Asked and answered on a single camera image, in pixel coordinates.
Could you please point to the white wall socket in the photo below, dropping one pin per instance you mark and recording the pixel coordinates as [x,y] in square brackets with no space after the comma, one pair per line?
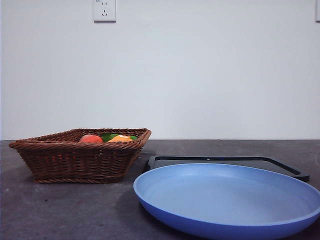
[105,11]

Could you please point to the black rectangular tray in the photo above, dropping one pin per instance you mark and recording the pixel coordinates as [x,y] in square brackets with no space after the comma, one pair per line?
[225,160]

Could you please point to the blue round plate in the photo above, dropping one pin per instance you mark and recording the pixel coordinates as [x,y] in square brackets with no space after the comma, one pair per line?
[225,197]

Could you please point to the brown wicker basket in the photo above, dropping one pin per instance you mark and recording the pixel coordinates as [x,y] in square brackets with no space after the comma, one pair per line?
[70,162]

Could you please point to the yellow corn cob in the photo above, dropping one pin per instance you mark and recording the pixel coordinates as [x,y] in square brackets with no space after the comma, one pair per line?
[121,138]

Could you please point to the orange carrot with green leaves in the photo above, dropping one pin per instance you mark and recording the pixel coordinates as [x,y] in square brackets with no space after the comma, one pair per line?
[107,137]

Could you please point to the white wall plate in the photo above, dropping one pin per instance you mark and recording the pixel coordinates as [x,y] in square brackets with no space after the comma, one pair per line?
[318,10]

